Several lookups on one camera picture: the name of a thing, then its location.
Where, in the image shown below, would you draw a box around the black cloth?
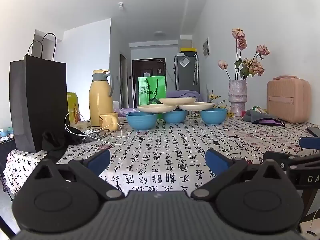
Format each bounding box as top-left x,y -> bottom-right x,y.
42,127 -> 87,163

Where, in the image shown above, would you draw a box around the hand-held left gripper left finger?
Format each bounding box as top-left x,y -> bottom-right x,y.
32,149 -> 125,200

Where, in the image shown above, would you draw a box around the purple packets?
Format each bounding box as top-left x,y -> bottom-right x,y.
114,107 -> 137,117

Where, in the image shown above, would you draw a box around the dark brown door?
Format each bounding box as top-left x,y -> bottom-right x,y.
132,58 -> 166,105

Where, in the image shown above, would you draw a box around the yellow cardboard box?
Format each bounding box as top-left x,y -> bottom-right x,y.
67,92 -> 81,125

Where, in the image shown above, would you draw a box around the grey refrigerator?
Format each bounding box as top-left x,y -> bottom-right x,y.
174,54 -> 200,92

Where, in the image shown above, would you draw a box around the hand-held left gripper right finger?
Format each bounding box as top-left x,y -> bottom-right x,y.
190,149 -> 288,200

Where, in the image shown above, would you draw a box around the pink textured vase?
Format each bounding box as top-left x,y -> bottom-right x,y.
228,80 -> 248,117

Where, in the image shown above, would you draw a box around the blue bowl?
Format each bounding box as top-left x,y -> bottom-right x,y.
164,110 -> 188,124
200,108 -> 228,125
126,112 -> 158,131

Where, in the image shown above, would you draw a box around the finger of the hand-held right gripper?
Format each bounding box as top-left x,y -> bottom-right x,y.
299,137 -> 320,150
263,151 -> 320,170

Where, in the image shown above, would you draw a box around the green shopping bag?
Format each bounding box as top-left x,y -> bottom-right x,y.
138,76 -> 167,119

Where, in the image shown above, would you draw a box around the yellow flower sprigs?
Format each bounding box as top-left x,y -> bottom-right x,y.
206,89 -> 235,118

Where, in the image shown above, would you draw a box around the white wall panel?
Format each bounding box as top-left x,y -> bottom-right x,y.
202,37 -> 212,58

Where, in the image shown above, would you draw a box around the dried pink roses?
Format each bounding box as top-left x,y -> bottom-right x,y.
217,27 -> 270,81

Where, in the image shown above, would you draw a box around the yellow thermos jug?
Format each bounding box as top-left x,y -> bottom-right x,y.
89,69 -> 115,127

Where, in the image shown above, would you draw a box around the white cable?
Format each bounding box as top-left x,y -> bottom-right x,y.
64,111 -> 130,145

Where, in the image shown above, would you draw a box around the grey and purple cloth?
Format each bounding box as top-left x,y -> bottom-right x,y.
242,109 -> 285,127

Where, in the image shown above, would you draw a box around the pink hard case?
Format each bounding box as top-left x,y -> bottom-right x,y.
267,76 -> 311,123

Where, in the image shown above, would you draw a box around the yellow mug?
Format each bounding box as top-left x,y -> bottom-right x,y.
99,112 -> 119,132

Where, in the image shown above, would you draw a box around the black paper bag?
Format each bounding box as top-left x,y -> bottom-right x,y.
9,32 -> 69,153

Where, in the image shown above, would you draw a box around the folded umbrella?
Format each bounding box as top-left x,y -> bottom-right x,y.
194,54 -> 200,85

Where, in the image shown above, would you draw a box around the eyeglasses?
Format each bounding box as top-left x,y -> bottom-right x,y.
84,128 -> 112,140

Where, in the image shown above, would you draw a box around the cream plate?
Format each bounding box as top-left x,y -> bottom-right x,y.
137,105 -> 177,114
178,102 -> 215,111
159,97 -> 197,105

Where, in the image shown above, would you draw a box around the white box on refrigerator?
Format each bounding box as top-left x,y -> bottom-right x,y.
180,35 -> 193,47

